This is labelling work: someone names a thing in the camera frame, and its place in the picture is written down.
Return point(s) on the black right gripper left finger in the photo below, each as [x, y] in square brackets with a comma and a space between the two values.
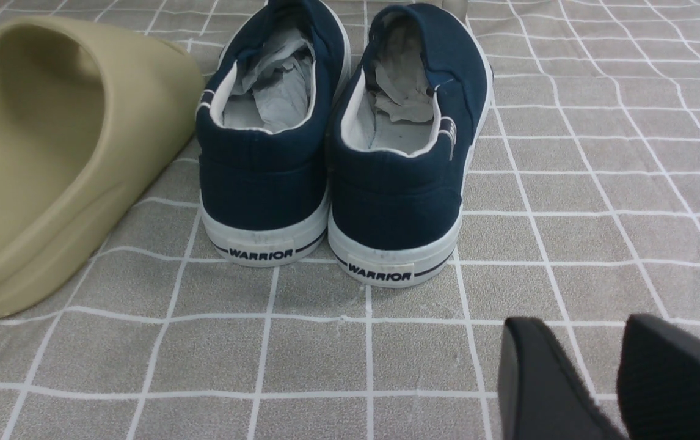
[540, 393]

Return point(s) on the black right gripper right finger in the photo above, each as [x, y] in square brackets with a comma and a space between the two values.
[658, 381]

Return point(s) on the navy canvas sneaker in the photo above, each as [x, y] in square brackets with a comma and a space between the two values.
[261, 123]
[401, 143]

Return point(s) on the grey grid tablecloth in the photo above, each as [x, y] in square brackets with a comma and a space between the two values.
[583, 207]

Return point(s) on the olive right foam slipper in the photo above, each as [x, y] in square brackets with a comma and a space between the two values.
[90, 115]

